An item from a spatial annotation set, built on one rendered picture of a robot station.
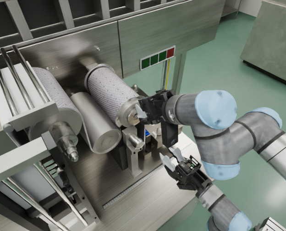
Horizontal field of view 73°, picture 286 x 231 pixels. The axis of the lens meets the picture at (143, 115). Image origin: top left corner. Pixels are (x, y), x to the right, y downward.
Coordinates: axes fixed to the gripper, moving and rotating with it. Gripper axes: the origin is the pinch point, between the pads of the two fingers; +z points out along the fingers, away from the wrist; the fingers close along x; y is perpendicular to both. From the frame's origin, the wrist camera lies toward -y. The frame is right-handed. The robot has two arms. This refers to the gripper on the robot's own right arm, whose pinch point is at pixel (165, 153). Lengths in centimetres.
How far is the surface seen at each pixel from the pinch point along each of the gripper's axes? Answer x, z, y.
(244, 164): -106, -11, -109
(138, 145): 10.1, 4.4, 9.3
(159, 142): -4.9, 9.2, -7.4
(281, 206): -97, -54, -109
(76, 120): 25.6, 13.7, 24.9
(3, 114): 40, 16, 35
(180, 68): -72, 62, -22
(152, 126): -7.5, 17.8, -5.9
